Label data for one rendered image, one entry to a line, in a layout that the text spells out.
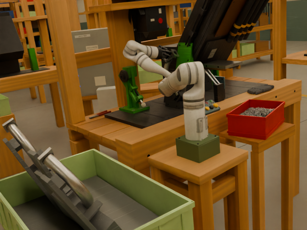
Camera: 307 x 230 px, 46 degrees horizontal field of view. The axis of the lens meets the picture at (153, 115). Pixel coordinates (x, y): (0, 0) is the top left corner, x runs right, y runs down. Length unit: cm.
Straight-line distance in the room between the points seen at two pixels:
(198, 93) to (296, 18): 1124
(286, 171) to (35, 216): 142
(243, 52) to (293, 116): 577
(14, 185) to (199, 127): 76
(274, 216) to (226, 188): 119
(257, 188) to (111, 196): 90
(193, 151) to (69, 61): 96
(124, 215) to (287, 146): 118
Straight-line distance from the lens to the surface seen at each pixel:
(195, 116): 153
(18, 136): 123
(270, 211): 283
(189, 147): 155
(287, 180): 224
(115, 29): 230
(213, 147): 159
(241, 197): 171
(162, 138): 180
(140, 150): 172
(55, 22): 211
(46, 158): 93
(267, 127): 191
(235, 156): 159
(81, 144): 225
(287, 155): 217
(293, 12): 1272
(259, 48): 887
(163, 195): 116
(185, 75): 147
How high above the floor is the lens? 150
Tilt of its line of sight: 17 degrees down
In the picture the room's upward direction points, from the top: 6 degrees counter-clockwise
